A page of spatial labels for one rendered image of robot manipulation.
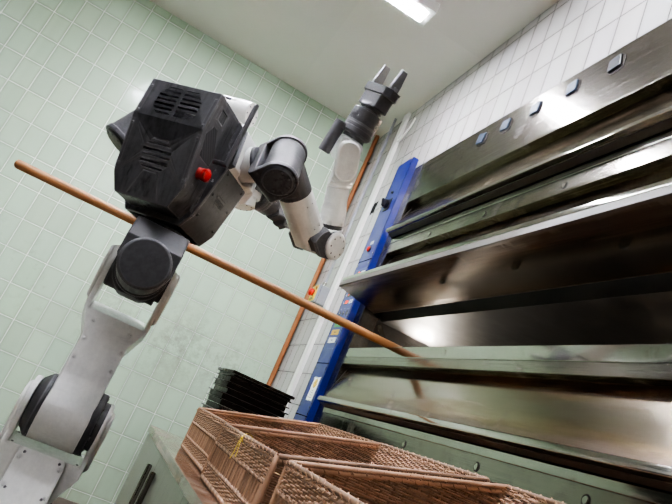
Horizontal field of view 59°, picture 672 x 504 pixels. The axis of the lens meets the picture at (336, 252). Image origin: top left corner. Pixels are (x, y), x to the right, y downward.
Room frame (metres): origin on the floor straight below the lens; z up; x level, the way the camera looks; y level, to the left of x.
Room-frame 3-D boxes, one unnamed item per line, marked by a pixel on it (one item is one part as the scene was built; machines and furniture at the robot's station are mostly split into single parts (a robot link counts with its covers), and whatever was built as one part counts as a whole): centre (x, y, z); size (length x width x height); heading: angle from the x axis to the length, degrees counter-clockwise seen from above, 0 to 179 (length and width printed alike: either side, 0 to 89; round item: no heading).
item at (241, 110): (1.47, 0.40, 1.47); 0.10 x 0.07 x 0.09; 70
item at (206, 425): (2.12, -0.06, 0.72); 0.56 x 0.49 x 0.28; 16
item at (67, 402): (1.45, 0.41, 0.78); 0.18 x 0.15 x 0.47; 105
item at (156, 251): (1.39, 0.39, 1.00); 0.28 x 0.13 x 0.18; 15
